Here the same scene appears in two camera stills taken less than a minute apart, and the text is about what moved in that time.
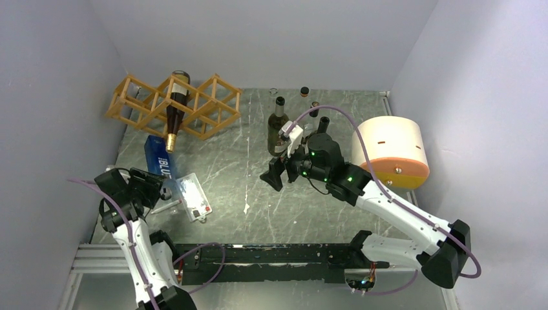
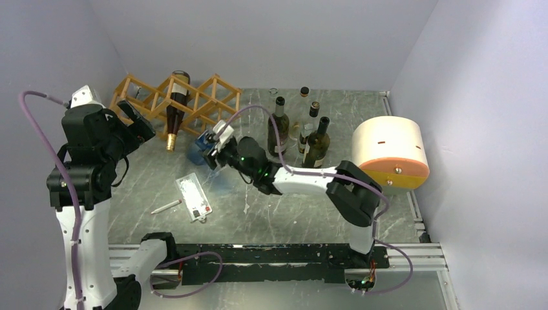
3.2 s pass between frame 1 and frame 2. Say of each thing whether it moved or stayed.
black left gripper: moved
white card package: stayed
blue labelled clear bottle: moved
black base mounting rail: stayed
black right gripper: moved
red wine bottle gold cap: stayed
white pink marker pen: stayed
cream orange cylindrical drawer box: stayed
